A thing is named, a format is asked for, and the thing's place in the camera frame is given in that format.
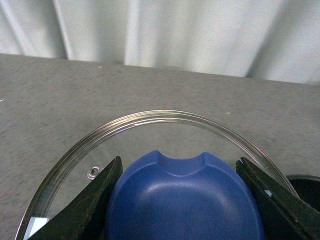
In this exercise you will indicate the white pleated curtain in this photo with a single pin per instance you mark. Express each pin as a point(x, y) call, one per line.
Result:
point(266, 39)

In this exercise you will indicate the dark blue cooking pot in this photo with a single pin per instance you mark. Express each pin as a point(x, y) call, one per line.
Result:
point(307, 187)

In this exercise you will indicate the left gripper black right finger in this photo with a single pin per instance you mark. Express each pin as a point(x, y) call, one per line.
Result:
point(284, 215)

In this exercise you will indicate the glass lid with blue knob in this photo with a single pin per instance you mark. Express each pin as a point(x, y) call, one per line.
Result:
point(178, 182)

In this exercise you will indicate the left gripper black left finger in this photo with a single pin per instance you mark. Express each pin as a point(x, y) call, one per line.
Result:
point(84, 217)

